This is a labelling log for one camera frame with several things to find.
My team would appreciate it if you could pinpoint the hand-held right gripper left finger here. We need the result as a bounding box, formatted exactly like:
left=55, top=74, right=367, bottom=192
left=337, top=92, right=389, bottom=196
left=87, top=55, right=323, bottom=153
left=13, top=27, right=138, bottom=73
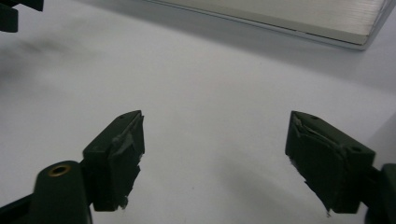
left=81, top=109, right=146, bottom=213

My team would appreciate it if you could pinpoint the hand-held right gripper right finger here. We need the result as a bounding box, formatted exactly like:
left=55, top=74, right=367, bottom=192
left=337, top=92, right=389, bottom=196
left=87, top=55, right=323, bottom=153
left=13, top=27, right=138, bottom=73
left=284, top=110, right=377, bottom=218

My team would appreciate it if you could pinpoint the flat white tray with ribbed top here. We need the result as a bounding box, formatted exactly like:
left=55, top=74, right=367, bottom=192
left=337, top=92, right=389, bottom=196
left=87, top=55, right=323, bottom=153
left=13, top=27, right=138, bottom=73
left=142, top=0, right=396, bottom=51

